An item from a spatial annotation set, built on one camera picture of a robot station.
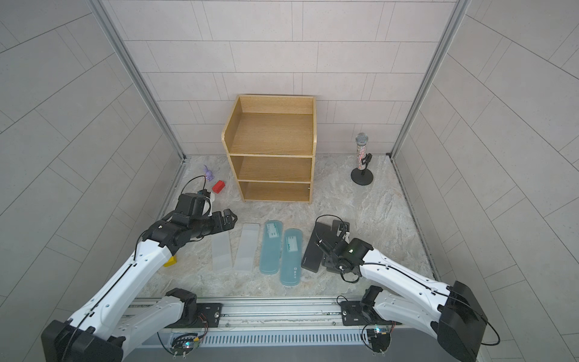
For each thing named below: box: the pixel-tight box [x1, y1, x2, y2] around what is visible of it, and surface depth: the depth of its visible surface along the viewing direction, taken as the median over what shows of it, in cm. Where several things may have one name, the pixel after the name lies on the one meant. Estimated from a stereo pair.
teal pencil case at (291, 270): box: [280, 228, 304, 287], surface depth 84 cm
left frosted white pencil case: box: [211, 230, 233, 270], surface depth 84 cm
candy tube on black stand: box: [350, 131, 374, 187], surface depth 98 cm
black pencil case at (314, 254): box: [301, 221, 332, 274], surface depth 84 cm
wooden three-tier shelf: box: [221, 95, 318, 204], surface depth 89 cm
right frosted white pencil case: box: [233, 223, 261, 272], surface depth 86 cm
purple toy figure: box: [203, 164, 215, 182], surface depth 107 cm
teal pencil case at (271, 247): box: [259, 220, 283, 275], surface depth 87 cm
